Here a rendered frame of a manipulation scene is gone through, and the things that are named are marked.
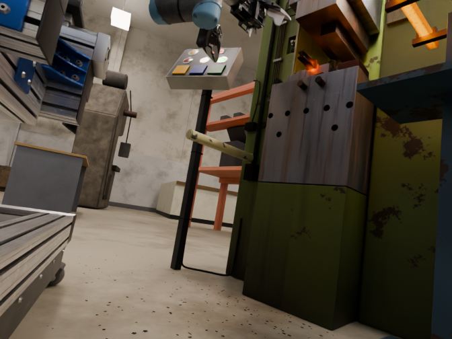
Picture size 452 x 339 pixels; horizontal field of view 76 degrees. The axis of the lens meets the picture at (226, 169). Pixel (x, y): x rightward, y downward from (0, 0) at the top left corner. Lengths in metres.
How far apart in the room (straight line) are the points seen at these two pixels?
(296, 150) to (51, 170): 2.66
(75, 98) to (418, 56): 1.22
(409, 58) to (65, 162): 2.98
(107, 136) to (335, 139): 5.09
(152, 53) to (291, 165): 8.87
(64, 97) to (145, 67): 8.72
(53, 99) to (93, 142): 4.96
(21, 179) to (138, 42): 7.19
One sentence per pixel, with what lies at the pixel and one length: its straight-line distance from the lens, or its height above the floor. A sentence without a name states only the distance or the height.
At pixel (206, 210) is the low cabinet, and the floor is 0.31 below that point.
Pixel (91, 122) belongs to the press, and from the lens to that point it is 5.97.
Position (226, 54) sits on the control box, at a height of 1.14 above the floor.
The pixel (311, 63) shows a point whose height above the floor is 0.99.
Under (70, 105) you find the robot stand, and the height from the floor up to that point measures 0.54.
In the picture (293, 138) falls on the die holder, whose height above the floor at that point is 0.65.
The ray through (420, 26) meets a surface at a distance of 1.17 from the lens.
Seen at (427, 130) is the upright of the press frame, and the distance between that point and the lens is 1.27.
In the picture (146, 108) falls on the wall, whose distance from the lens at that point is 9.21.
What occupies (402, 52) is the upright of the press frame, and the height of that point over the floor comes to 1.05.
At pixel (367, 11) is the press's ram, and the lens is 1.73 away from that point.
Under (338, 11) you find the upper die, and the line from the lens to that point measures 1.56.
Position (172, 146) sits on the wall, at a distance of 9.07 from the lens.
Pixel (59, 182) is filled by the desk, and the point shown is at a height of 0.35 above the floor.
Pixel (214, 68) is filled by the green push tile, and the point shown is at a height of 1.01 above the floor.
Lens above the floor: 0.31
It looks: 8 degrees up
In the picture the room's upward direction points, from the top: 9 degrees clockwise
